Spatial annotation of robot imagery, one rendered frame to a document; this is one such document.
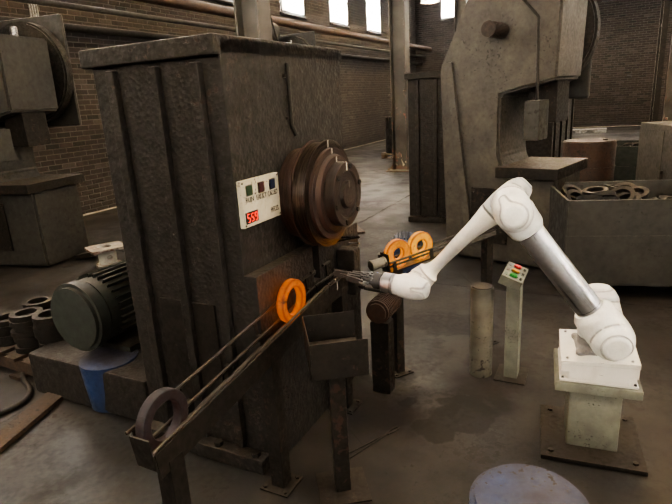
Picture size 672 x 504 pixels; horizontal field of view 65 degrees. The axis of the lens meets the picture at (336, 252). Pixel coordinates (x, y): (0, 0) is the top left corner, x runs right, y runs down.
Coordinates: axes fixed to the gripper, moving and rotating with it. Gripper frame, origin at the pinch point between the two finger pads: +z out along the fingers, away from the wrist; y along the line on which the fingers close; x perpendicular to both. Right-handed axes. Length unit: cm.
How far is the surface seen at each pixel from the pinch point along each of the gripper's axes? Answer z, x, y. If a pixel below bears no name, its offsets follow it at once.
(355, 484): -30, -71, -45
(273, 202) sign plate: 19.2, 36.5, -26.6
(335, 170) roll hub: -0.1, 48.9, -8.6
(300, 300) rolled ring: 6.0, -4.2, -27.3
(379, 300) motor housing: -10.2, -20.3, 24.1
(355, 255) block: 2.2, 2.5, 20.6
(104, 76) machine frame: 83, 84, -49
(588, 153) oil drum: -87, 9, 471
